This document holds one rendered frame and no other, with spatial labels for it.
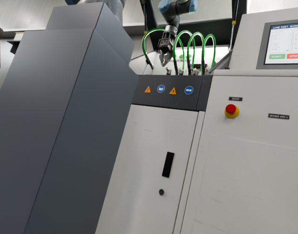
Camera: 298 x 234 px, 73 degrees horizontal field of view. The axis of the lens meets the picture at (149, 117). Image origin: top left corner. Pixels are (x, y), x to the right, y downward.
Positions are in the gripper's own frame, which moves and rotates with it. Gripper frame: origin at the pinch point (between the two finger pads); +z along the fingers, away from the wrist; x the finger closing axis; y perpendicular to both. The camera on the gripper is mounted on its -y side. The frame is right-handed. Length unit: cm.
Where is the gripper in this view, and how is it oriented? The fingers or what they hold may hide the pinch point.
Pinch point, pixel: (164, 65)
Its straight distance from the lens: 129.0
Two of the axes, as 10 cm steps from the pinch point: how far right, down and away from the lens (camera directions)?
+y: -4.6, -2.9, -8.4
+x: 8.5, 1.2, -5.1
